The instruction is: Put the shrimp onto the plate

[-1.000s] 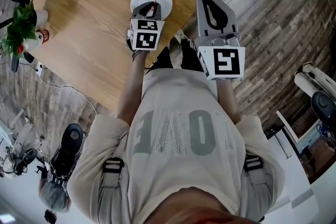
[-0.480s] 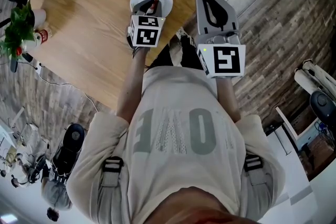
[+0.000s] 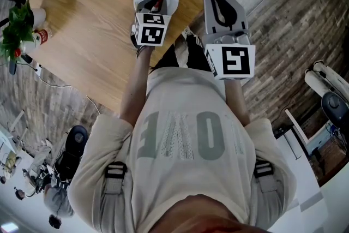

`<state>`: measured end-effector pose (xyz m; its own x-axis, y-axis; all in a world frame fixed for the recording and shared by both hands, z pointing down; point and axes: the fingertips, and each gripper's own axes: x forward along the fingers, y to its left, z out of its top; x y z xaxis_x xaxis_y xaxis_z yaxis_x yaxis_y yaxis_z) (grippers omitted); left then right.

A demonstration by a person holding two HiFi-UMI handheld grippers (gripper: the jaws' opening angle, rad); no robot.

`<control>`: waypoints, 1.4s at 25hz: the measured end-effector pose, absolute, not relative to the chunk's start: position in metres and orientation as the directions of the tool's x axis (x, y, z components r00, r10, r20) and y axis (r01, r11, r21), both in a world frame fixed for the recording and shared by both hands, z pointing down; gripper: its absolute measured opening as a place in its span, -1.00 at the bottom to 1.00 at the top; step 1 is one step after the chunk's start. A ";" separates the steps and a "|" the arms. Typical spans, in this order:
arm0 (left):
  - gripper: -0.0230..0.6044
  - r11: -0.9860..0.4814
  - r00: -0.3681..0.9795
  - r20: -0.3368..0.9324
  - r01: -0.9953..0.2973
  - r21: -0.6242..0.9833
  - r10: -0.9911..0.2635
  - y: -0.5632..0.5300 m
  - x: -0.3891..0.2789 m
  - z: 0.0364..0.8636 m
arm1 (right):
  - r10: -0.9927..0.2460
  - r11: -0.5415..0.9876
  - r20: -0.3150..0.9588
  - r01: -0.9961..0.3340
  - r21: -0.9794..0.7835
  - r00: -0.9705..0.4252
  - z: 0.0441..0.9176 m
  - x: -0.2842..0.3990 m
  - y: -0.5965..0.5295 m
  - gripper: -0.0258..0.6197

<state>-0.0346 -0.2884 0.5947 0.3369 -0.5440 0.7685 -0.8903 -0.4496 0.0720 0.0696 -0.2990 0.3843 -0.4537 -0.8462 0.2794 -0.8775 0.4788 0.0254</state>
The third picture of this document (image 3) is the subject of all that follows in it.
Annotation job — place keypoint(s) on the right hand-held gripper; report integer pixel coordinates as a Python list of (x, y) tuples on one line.
[(231, 57)]

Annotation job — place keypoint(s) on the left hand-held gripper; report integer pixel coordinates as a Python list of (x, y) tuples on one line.
[(151, 30)]

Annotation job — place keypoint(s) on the red and white shrimp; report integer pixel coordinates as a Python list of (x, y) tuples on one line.
[(159, 3)]

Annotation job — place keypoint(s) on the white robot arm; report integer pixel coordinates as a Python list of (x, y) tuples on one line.
[(324, 76)]

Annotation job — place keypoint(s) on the person's right forearm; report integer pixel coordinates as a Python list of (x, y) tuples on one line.
[(236, 101)]

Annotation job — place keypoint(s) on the person's left forearm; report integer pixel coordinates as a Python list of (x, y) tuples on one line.
[(136, 82)]

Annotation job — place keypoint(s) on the person's white shoe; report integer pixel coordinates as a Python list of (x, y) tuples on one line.
[(191, 35)]

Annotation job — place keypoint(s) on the person's black trousers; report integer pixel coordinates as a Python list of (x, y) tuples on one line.
[(177, 57)]

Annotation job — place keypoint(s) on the person's beige printed shirt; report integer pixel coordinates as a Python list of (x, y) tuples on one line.
[(185, 117)]

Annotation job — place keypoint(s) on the clear bottle with red label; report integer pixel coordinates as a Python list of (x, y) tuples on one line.
[(38, 38)]

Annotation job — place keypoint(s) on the white power strip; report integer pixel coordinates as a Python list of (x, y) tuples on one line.
[(38, 69)]

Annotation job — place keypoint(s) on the green leafy plant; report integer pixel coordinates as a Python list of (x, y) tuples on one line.
[(15, 30)]

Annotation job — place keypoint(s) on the black round machine base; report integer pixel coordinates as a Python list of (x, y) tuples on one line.
[(335, 106)]

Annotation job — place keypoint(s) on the black office chair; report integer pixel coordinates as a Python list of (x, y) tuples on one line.
[(71, 150)]

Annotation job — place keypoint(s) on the white desk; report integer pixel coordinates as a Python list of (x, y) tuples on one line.
[(300, 169)]

